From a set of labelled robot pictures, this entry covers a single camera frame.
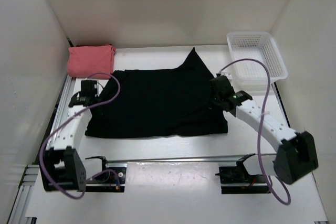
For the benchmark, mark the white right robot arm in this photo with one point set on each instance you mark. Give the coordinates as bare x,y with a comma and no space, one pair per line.
295,155

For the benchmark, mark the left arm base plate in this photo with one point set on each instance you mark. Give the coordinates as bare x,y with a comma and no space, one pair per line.
105,176

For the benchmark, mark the aluminium table edge rail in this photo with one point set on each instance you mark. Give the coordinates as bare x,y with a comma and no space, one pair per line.
218,158

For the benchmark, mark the pink t-shirt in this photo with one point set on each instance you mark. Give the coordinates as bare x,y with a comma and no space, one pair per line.
91,61

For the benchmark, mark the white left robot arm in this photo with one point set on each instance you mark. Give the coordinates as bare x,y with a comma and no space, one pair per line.
61,160

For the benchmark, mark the black t-shirt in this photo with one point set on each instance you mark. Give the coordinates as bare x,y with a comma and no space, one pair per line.
159,103

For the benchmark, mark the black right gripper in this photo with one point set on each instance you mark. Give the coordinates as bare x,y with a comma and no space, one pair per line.
213,104

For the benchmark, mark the white plastic basket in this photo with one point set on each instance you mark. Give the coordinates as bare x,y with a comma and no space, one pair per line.
256,45

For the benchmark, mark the aluminium side frame rail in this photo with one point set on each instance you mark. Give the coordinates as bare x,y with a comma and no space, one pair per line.
31,171

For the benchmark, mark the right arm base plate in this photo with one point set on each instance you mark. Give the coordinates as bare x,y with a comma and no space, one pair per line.
234,182

